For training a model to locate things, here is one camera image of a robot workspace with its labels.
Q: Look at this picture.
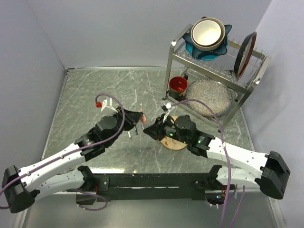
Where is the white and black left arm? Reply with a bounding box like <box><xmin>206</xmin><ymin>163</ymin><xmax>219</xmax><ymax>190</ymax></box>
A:
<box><xmin>0</xmin><ymin>108</ymin><xmax>143</xmax><ymax>213</ymax></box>

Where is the steel dish rack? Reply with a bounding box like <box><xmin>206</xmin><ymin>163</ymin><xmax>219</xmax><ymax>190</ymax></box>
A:
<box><xmin>162</xmin><ymin>24</ymin><xmax>271</xmax><ymax>128</ymax></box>

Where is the red and black mug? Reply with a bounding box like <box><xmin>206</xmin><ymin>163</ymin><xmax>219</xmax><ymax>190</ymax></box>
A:
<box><xmin>168</xmin><ymin>74</ymin><xmax>189</xmax><ymax>101</ymax></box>

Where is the black base beam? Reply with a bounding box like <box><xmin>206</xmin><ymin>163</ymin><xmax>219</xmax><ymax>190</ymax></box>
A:
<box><xmin>80</xmin><ymin>173</ymin><xmax>227</xmax><ymax>201</ymax></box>

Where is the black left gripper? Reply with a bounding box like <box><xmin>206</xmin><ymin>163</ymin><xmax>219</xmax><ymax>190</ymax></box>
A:
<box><xmin>106</xmin><ymin>106</ymin><xmax>143</xmax><ymax>146</ymax></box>

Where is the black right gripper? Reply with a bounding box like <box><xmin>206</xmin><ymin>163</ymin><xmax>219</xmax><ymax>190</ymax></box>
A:
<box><xmin>143</xmin><ymin>113</ymin><xmax>189</xmax><ymax>144</ymax></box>

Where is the dark red-rimmed plate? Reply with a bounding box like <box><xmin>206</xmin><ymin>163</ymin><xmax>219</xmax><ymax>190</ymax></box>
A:
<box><xmin>233</xmin><ymin>31</ymin><xmax>257</xmax><ymax>80</ymax></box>

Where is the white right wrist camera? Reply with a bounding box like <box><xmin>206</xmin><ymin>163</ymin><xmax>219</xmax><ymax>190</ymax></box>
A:
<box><xmin>161</xmin><ymin>102</ymin><xmax>175</xmax><ymax>122</ymax></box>

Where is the tan decorated plate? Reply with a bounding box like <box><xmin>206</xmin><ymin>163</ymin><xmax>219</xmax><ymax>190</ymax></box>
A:
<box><xmin>160</xmin><ymin>115</ymin><xmax>188</xmax><ymax>152</ymax></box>

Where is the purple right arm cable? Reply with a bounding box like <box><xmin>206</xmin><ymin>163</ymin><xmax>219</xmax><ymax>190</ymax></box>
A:
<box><xmin>172</xmin><ymin>99</ymin><xmax>245</xmax><ymax>228</ymax></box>

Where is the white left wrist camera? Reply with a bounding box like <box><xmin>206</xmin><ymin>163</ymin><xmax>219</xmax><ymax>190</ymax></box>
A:
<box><xmin>95</xmin><ymin>97</ymin><xmax>118</xmax><ymax>115</ymax></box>

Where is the cream bowl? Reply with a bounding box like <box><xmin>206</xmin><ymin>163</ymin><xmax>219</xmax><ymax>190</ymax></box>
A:
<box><xmin>190</xmin><ymin>17</ymin><xmax>226</xmax><ymax>51</ymax></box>

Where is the speckled glass plate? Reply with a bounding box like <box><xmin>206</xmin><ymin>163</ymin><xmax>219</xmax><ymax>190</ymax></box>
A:
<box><xmin>185</xmin><ymin>78</ymin><xmax>233</xmax><ymax>116</ymax></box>

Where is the blue wavy bowl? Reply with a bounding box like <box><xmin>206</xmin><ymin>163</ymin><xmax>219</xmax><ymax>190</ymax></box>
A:
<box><xmin>182</xmin><ymin>17</ymin><xmax>232</xmax><ymax>61</ymax></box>

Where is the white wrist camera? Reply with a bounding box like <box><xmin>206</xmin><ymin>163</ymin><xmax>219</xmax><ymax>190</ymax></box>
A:
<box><xmin>95</xmin><ymin>97</ymin><xmax>118</xmax><ymax>115</ymax></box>
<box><xmin>161</xmin><ymin>102</ymin><xmax>175</xmax><ymax>122</ymax></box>

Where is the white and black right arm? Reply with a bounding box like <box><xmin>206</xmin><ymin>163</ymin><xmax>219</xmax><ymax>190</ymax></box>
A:
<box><xmin>143</xmin><ymin>115</ymin><xmax>290</xmax><ymax>200</ymax></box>

